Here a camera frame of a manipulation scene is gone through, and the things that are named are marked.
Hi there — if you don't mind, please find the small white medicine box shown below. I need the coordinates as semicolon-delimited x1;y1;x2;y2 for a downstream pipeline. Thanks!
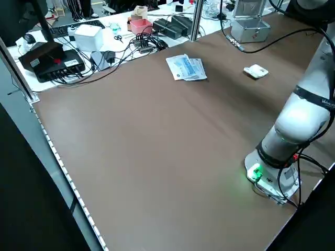
243;63;270;79

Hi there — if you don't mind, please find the pink plastic box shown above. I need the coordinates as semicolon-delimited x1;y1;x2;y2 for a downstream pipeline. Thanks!
129;19;153;36

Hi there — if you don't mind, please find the white cube box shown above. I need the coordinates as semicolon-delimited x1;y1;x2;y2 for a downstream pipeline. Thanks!
74;24;104;52

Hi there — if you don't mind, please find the blue face mask packet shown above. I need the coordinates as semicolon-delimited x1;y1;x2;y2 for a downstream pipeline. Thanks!
165;54;199;81
183;58;208;82

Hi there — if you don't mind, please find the black usb hub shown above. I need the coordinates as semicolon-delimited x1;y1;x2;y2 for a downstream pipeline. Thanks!
130;39;168;54

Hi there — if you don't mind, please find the black plug adapter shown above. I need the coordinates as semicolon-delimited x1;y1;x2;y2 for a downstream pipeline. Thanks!
103;50;116;65

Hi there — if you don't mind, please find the grey power adapter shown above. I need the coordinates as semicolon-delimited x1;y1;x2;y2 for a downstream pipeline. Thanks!
90;51;111;71

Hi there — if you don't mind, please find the long black power brick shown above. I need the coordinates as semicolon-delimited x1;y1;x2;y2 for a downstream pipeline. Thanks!
170;15;194;37
152;18;175;40

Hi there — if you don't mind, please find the aluminium case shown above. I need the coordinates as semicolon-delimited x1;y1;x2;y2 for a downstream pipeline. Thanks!
229;0;272;44

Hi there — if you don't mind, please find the black keyboard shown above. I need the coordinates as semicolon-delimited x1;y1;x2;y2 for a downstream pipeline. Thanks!
48;19;106;37

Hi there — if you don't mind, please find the person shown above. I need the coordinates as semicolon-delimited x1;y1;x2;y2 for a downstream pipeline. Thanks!
66;0;97;22

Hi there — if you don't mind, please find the black stand pole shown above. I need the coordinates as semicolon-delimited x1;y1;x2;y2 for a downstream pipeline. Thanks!
35;0;57;50

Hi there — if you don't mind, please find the black monitor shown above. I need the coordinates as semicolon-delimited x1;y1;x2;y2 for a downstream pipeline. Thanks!
0;0;50;48

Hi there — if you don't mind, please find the arm cable with connector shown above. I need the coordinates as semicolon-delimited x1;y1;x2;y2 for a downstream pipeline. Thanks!
219;0;327;54

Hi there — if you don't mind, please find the aluminium frame post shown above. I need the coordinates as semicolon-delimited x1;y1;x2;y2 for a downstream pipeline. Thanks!
189;0;204;42

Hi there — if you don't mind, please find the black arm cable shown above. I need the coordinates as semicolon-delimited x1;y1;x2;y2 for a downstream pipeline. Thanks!
276;26;335;207

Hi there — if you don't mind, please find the black network switch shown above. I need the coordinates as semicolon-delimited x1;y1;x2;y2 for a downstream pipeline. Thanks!
17;41;86;84

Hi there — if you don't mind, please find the aluminium frame bar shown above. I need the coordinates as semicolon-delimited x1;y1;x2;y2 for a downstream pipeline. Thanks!
0;36;40;105

